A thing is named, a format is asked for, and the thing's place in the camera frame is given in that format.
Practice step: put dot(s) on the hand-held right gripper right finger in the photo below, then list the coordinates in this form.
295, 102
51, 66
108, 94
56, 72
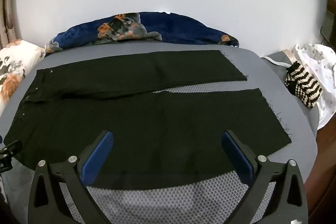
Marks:
237, 158

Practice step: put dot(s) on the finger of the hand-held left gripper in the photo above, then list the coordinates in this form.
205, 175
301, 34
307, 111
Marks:
14, 148

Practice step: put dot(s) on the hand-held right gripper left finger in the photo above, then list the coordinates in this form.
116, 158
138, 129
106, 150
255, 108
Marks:
97, 158

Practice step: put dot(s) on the black pants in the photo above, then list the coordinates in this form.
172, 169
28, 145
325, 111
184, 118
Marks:
147, 119

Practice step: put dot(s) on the grey mesh bed mat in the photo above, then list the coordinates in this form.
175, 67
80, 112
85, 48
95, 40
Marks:
170, 203

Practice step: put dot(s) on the white floral pillow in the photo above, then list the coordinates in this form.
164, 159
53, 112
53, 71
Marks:
13, 66

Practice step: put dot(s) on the black white striped knit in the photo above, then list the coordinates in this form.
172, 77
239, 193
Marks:
304, 86

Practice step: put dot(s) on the grey cloth with white trim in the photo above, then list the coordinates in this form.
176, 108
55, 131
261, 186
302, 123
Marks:
278, 58

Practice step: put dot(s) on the white dotted cloth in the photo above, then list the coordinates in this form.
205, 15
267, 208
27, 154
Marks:
324, 64

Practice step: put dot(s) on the blue floral blanket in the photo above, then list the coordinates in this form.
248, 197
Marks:
168, 27

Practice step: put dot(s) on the dark furniture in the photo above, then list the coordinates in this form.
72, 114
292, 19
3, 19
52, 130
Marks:
329, 19

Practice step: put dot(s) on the wooden bed frame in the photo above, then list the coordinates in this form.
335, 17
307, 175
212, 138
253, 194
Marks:
321, 161

